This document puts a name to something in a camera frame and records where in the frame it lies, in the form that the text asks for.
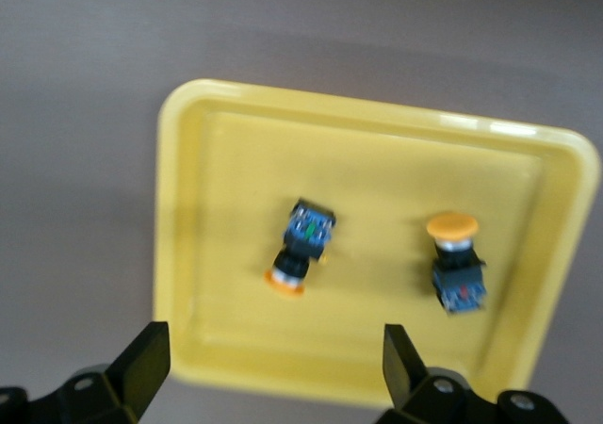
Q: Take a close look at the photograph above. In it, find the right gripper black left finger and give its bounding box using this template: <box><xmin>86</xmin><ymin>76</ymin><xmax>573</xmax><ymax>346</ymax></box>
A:
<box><xmin>27</xmin><ymin>320</ymin><xmax>171</xmax><ymax>424</ymax></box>

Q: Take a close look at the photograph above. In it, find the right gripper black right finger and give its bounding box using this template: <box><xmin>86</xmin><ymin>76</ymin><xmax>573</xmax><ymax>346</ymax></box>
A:
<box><xmin>383</xmin><ymin>323</ymin><xmax>498</xmax><ymax>424</ymax></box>

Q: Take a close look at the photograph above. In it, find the yellow mushroom push button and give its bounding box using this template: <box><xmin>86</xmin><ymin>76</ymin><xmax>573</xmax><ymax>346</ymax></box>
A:
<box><xmin>426</xmin><ymin>210</ymin><xmax>489</xmax><ymax>317</ymax></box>
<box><xmin>262</xmin><ymin>197</ymin><xmax>338</xmax><ymax>299</ymax></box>

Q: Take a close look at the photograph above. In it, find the yellow plastic tray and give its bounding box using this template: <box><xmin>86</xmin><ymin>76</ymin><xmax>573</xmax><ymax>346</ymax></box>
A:
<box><xmin>153</xmin><ymin>78</ymin><xmax>602</xmax><ymax>409</ymax></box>

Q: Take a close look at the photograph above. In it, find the brown table cover sheet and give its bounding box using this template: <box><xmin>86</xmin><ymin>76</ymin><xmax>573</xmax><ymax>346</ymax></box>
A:
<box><xmin>0</xmin><ymin>0</ymin><xmax>603</xmax><ymax>424</ymax></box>

